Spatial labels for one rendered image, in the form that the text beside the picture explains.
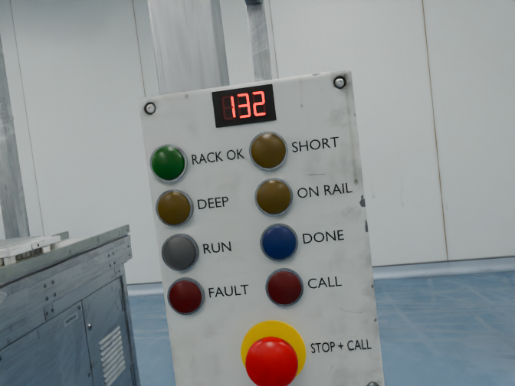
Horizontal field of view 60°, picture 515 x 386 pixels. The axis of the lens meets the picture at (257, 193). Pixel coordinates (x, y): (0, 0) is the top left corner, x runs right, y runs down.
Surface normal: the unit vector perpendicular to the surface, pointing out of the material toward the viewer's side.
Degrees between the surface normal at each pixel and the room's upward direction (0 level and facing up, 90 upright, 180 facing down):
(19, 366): 90
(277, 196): 90
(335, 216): 90
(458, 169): 90
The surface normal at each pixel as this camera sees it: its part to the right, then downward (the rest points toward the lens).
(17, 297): 0.99, -0.11
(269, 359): -0.11, -0.02
